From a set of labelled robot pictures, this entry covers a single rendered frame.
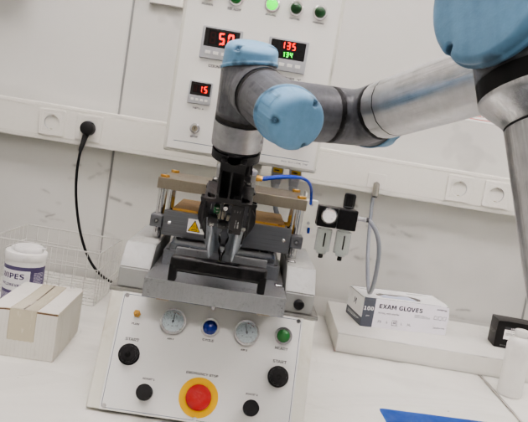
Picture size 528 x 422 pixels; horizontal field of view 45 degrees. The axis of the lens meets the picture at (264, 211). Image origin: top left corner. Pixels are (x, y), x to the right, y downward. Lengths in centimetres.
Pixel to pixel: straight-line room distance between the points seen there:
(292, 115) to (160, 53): 106
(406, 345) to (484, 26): 114
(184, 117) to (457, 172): 77
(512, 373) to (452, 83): 89
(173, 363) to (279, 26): 72
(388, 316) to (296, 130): 91
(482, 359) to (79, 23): 134
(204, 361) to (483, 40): 73
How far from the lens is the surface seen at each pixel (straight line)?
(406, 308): 162
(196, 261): 97
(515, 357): 147
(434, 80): 73
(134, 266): 106
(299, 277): 108
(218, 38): 136
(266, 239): 113
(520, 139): 46
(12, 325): 123
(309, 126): 77
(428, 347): 154
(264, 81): 80
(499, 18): 45
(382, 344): 152
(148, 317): 106
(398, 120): 78
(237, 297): 98
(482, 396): 145
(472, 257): 185
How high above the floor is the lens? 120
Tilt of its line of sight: 6 degrees down
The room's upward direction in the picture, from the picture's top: 9 degrees clockwise
